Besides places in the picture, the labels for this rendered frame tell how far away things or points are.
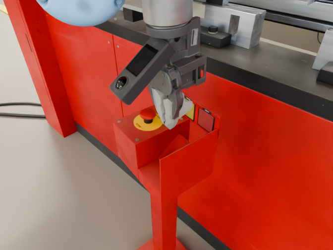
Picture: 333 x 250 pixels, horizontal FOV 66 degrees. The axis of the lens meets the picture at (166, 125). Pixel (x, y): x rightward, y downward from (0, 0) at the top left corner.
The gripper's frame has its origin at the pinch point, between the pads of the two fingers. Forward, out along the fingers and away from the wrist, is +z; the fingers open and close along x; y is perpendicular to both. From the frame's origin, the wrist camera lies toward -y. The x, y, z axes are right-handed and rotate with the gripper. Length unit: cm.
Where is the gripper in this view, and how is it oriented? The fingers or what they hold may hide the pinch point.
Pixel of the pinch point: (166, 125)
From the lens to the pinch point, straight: 51.4
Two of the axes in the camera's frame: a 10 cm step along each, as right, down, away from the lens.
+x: -6.0, -4.9, 6.3
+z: 0.7, 7.5, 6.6
